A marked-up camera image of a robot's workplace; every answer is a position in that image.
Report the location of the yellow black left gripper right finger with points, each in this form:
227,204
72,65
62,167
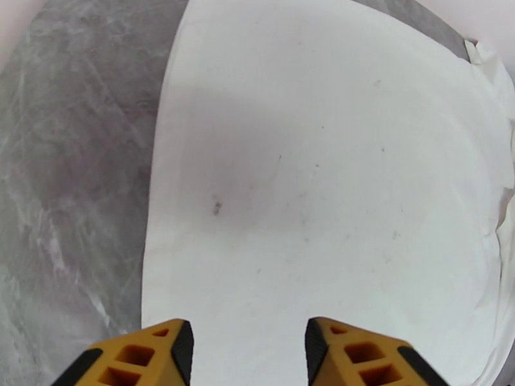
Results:
362,356

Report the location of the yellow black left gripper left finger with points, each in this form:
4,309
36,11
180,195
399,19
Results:
132,356

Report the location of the white t-shirt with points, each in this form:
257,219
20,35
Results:
322,155

